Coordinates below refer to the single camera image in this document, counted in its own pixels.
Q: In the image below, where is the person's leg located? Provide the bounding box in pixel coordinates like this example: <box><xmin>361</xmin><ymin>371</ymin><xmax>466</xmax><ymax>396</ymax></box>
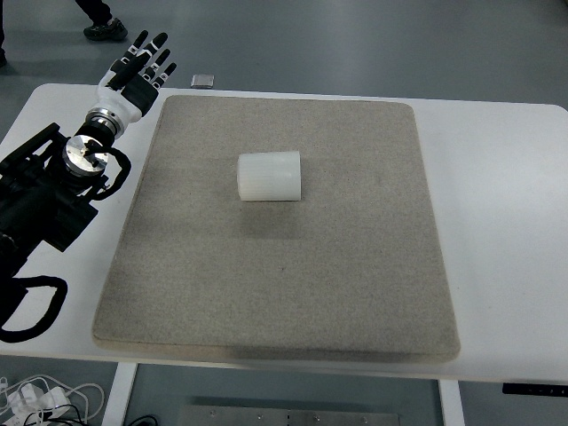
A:
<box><xmin>74</xmin><ymin>0</ymin><xmax>114</xmax><ymax>26</ymax></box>

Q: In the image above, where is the black table control panel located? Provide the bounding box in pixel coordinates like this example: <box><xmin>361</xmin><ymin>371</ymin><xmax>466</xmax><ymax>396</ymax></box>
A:
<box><xmin>501</xmin><ymin>382</ymin><xmax>568</xmax><ymax>396</ymax></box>

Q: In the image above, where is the person's shoe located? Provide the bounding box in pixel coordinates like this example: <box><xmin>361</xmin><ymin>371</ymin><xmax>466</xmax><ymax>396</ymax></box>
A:
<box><xmin>83</xmin><ymin>18</ymin><xmax>130</xmax><ymax>43</ymax></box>

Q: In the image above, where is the white power strip with cables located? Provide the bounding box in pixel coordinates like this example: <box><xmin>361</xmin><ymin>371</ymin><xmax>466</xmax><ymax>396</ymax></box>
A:
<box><xmin>0</xmin><ymin>375</ymin><xmax>107</xmax><ymax>426</ymax></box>

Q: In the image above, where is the grey metal plate with screws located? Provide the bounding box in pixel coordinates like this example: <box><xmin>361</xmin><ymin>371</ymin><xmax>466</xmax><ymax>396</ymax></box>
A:
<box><xmin>178</xmin><ymin>404</ymin><xmax>401</xmax><ymax>426</ymax></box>

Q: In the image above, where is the white table leg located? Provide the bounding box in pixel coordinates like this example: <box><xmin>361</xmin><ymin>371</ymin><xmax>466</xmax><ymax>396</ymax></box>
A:
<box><xmin>102</xmin><ymin>362</ymin><xmax>138</xmax><ymax>426</ymax></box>
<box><xmin>437</xmin><ymin>379</ymin><xmax>467</xmax><ymax>426</ymax></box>

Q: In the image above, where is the grey-brown felt mat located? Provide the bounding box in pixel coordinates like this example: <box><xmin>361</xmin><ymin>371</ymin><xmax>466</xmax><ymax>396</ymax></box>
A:
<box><xmin>91</xmin><ymin>94</ymin><xmax>462</xmax><ymax>365</ymax></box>

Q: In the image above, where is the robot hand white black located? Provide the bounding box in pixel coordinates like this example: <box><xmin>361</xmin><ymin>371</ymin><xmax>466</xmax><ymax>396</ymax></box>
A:
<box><xmin>91</xmin><ymin>29</ymin><xmax>178</xmax><ymax>125</ymax></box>

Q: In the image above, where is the white cup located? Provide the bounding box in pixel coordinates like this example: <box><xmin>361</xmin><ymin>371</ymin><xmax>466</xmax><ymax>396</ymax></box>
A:
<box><xmin>236</xmin><ymin>150</ymin><xmax>304</xmax><ymax>203</ymax></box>

